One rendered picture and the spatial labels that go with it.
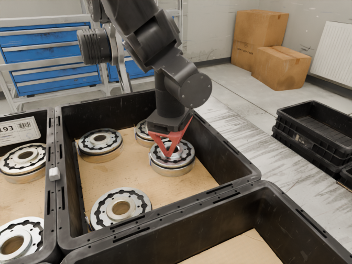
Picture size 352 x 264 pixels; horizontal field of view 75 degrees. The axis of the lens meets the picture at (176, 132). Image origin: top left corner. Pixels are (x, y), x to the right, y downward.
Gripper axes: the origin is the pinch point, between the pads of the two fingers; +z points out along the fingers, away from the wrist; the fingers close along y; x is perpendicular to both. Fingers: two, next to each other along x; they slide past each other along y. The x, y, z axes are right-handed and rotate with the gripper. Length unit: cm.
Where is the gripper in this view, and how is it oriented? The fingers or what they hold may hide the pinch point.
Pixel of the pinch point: (171, 146)
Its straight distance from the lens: 51.7
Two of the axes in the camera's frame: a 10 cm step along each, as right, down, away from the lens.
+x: -9.4, -1.9, 3.0
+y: 3.5, -5.2, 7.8
